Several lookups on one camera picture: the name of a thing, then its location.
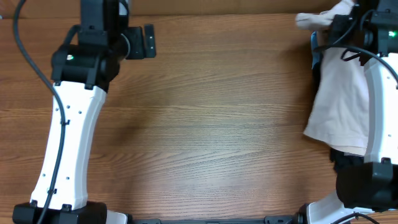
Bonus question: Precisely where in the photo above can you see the beige shorts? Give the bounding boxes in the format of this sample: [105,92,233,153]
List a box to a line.
[295,0,374,157]

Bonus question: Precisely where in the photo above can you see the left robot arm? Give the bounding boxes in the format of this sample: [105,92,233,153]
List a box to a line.
[12,0,156,224]

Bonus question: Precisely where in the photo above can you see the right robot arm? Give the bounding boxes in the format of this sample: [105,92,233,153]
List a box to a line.
[293,0,397,223]

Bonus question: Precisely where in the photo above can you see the light blue garment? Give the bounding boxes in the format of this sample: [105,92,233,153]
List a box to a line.
[310,30,324,71]

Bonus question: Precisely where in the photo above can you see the black garment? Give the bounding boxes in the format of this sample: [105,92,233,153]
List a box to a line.
[330,148,364,173]

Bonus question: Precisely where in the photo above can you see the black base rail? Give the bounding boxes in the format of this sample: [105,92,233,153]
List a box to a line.
[127,213,307,224]

